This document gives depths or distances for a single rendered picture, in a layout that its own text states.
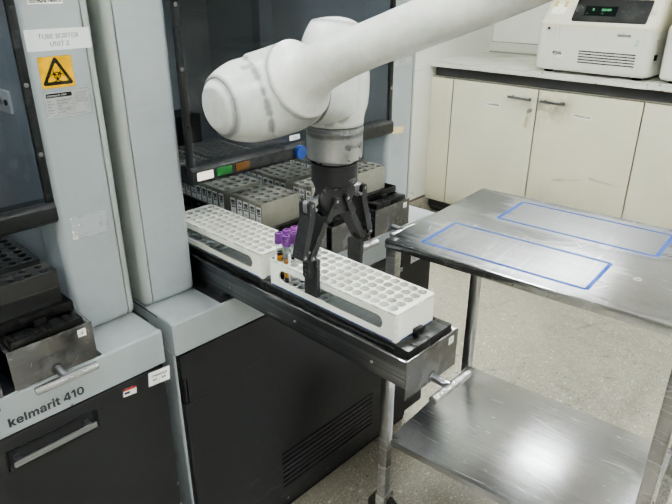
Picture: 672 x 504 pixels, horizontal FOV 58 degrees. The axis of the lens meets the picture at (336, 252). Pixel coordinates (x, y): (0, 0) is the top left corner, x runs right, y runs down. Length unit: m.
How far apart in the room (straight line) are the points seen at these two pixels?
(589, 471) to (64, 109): 1.34
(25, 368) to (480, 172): 2.89
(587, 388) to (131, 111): 1.81
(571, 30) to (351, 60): 2.58
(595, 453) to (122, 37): 1.37
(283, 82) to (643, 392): 1.94
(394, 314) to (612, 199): 2.45
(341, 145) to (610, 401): 1.64
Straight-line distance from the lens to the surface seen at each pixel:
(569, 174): 3.34
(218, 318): 1.24
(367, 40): 0.73
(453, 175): 3.68
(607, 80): 3.18
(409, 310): 0.94
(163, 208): 1.20
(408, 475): 1.91
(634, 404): 2.37
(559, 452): 1.64
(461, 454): 1.57
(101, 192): 1.13
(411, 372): 0.94
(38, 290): 1.12
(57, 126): 1.08
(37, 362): 1.08
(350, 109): 0.91
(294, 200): 1.39
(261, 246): 1.15
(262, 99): 0.77
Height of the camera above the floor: 1.32
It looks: 24 degrees down
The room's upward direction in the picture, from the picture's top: straight up
